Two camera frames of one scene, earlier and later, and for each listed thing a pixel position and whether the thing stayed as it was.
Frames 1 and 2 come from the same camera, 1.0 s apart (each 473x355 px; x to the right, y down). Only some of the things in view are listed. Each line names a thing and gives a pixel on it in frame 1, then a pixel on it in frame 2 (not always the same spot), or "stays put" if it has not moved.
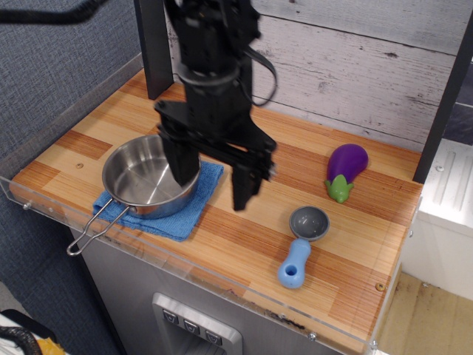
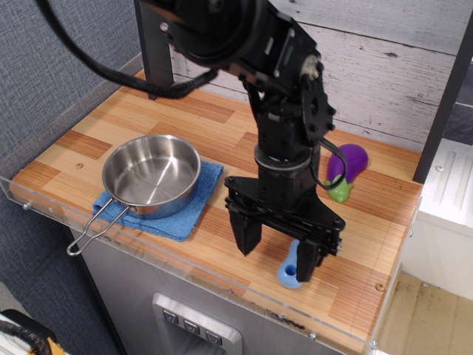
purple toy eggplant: [346, 163] stays put
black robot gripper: [216, 120] -> [285, 197]
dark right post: [446, 103] stays put
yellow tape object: [48, 347] stays put
